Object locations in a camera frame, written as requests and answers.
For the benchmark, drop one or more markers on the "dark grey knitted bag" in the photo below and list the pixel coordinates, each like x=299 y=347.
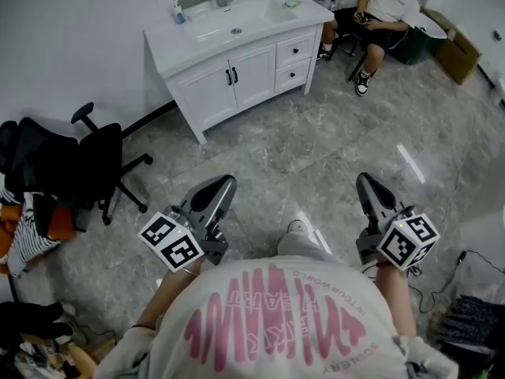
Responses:
x=469 y=318

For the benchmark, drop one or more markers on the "person's right forearm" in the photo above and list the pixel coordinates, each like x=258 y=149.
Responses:
x=394 y=302

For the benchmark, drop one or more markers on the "black fabric bundle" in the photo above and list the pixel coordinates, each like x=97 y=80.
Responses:
x=27 y=322

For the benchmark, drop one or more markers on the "cardboard box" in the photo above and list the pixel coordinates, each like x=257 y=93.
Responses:
x=459 y=51

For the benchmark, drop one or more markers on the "white vanity cabinet with sink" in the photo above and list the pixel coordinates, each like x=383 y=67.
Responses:
x=221 y=53

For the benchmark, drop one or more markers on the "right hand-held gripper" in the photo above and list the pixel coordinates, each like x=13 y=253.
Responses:
x=408 y=243

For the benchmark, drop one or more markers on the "blue hand wash bottle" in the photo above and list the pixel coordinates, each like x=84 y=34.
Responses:
x=179 y=13

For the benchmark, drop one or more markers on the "person's left forearm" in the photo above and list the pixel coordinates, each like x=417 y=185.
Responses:
x=169 y=294

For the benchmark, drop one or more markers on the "white cabinet door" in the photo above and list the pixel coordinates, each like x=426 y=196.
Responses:
x=207 y=91
x=254 y=73

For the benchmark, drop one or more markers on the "white bin lid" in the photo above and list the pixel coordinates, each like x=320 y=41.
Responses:
x=434 y=24

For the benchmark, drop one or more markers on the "white cabinet drawer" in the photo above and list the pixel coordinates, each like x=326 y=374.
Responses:
x=295 y=50
x=292 y=75

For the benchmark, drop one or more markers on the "pale green bar of soap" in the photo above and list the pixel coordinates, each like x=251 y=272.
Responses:
x=292 y=3

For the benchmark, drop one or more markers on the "black office chair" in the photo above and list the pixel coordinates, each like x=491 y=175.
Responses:
x=59 y=160

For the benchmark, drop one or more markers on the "white shirt with pink print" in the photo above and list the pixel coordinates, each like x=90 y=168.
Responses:
x=276 y=350

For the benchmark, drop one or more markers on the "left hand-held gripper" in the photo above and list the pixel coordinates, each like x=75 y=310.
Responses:
x=177 y=247

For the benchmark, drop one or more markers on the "orange cloth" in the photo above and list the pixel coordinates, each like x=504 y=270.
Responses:
x=63 y=225

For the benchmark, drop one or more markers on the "dark green bin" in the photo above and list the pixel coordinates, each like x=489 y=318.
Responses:
x=412 y=47

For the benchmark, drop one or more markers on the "black chair legs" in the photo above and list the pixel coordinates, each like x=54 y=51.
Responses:
x=355 y=59

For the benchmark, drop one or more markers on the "person's grey trouser leg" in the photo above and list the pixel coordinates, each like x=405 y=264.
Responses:
x=294 y=245

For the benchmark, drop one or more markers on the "person's white shoe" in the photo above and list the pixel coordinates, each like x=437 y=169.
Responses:
x=298 y=227

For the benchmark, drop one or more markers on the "striped black and white cloth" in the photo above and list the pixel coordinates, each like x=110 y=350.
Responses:
x=27 y=239

